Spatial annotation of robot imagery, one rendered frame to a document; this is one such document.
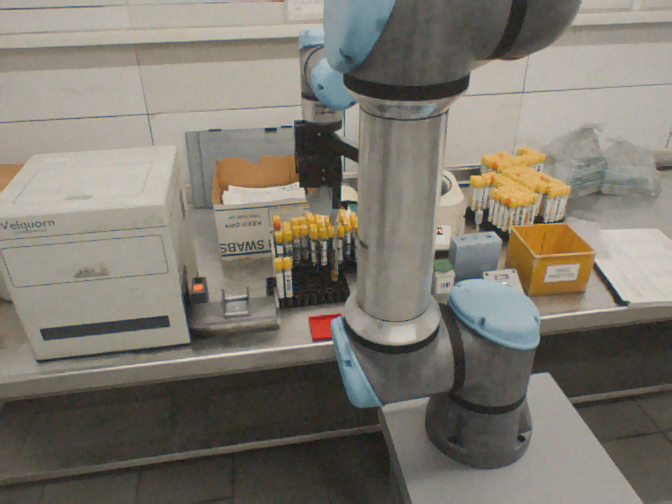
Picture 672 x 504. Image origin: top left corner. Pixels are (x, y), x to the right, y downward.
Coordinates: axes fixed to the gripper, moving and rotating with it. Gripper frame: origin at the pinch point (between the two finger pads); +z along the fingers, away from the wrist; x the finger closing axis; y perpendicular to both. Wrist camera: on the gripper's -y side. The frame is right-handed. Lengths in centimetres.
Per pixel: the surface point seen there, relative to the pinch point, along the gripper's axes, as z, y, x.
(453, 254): 10.7, -25.5, 1.0
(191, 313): 13.8, 29.4, 8.0
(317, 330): 17.5, 5.7, 12.9
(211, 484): 106, 37, -23
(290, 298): 15.5, 10.0, 4.2
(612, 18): -28, -83, -48
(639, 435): 105, -111, -16
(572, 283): 15, -49, 10
